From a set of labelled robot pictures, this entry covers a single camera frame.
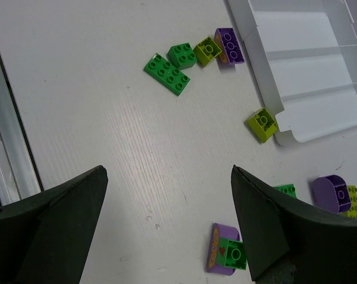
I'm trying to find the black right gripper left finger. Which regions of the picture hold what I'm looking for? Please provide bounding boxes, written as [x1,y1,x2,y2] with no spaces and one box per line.
[0,166,108,283]

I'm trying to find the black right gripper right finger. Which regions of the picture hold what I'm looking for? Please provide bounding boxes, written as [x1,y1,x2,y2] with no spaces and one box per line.
[231,166,357,283]

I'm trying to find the red 2x4 brick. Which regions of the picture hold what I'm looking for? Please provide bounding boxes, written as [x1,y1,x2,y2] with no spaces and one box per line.
[274,184,297,198]

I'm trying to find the green 2x4 brick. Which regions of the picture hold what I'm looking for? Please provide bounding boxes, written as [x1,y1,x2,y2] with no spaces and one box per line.
[144,53,190,96]

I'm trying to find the green 2x2 brick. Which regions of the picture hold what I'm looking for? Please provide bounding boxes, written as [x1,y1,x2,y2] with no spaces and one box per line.
[167,43,197,70]

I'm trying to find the green brick on purple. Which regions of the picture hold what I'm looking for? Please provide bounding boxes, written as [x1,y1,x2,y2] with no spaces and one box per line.
[216,238,247,270]

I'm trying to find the purple rounded brick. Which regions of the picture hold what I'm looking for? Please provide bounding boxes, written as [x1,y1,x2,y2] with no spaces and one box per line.
[311,175,352,214]

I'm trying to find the purple curved brick with print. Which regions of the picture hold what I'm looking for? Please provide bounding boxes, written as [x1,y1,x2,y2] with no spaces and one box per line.
[205,223,240,276]

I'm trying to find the lime 2x4 brick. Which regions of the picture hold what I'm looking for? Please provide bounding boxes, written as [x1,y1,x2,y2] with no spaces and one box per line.
[341,185,357,219]

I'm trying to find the lime brick near tray corner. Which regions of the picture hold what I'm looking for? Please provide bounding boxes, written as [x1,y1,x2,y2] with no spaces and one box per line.
[246,107,278,143]

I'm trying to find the white divided sorting tray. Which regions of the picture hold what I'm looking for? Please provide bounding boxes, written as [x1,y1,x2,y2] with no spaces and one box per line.
[229,1,357,146]

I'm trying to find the lime brick near purple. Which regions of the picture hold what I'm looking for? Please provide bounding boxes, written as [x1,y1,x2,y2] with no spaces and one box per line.
[193,37,222,67]

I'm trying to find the purple 2x3 brick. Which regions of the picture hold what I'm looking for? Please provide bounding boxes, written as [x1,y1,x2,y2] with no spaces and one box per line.
[214,27,245,65]

